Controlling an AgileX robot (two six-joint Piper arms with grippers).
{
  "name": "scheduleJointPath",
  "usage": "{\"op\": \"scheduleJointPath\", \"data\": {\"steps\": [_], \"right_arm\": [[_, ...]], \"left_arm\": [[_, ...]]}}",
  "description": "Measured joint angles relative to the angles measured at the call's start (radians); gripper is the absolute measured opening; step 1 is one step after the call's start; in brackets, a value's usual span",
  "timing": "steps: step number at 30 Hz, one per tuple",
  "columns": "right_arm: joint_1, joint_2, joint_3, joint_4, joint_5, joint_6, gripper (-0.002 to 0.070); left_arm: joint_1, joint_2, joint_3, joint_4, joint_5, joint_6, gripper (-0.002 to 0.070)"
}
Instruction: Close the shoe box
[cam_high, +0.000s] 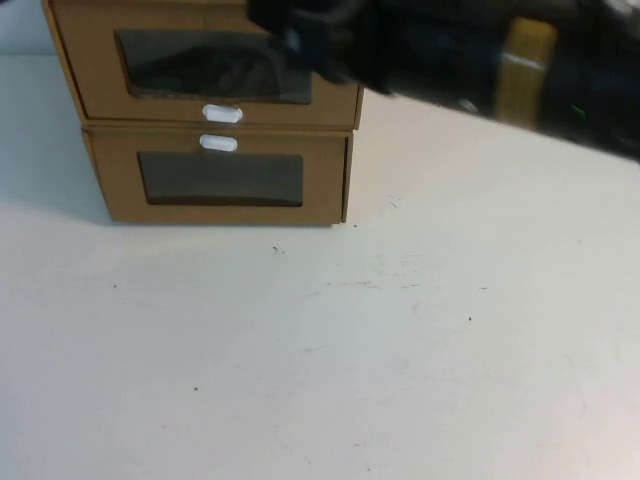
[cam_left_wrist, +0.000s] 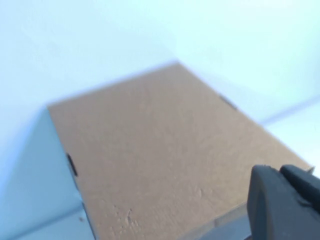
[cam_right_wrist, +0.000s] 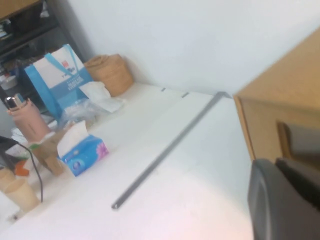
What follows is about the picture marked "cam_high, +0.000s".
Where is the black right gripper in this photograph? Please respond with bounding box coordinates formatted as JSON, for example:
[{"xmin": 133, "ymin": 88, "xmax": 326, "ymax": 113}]
[{"xmin": 247, "ymin": 0, "xmax": 402, "ymax": 97}]

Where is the cardboard drawer with dark window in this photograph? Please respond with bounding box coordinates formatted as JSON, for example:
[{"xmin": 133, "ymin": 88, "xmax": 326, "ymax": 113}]
[{"xmin": 88, "ymin": 131, "xmax": 349, "ymax": 224}]

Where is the yellow tape band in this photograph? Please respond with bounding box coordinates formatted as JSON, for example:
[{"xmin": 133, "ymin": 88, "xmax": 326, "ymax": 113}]
[{"xmin": 492, "ymin": 16, "xmax": 560, "ymax": 129}]

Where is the white plastic drawer handle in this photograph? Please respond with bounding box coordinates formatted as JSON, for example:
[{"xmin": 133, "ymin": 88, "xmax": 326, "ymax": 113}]
[
  {"xmin": 201, "ymin": 103, "xmax": 246, "ymax": 123},
  {"xmin": 198, "ymin": 132, "xmax": 239, "ymax": 153}
]

